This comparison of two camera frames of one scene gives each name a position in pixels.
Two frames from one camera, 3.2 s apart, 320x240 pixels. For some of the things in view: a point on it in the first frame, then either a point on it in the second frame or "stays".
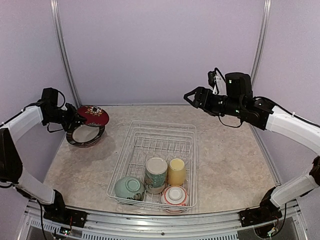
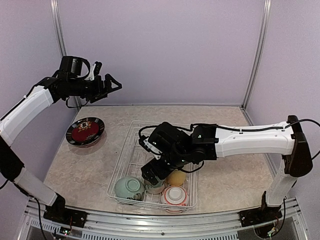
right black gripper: x=205 y=102 to x=146 y=170
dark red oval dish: x=95 y=116 to x=85 y=131
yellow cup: x=176 y=172 stays
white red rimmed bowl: x=174 y=195 stays
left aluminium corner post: x=55 y=13 stays
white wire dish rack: x=157 y=165 stays
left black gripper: x=74 y=117 to x=99 y=89
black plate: x=86 y=135 stays
